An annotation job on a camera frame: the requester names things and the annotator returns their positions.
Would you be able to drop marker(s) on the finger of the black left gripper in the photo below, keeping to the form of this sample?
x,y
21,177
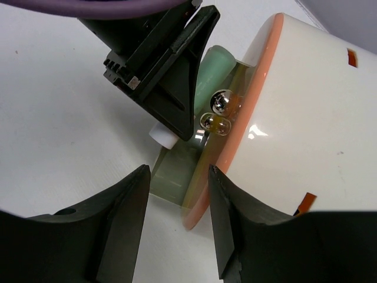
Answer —
x,y
155,60

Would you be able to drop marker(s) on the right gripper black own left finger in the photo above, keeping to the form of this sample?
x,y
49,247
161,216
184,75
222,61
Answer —
x,y
96,240

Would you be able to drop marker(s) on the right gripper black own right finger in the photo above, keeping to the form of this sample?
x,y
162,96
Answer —
x,y
257,243

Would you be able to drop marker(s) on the green white cosmetic tube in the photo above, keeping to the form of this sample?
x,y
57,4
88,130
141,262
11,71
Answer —
x,y
215,66

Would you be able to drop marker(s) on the cream round drawer organizer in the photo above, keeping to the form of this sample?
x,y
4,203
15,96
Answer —
x,y
310,143

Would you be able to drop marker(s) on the yellow organizer drawer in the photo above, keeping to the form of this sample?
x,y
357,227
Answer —
x,y
216,121

